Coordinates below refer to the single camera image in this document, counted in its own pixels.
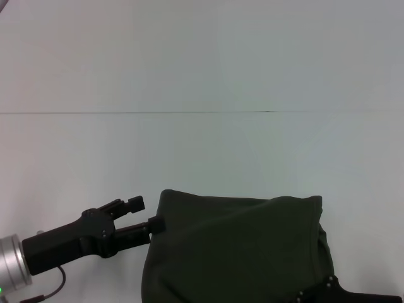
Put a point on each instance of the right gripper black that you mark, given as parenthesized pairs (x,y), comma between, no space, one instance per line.
(353,295)

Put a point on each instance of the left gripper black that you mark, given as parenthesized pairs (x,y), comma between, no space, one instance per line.
(63,243)

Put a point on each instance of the dark green t-shirt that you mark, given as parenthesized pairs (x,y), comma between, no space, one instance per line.
(227,252)

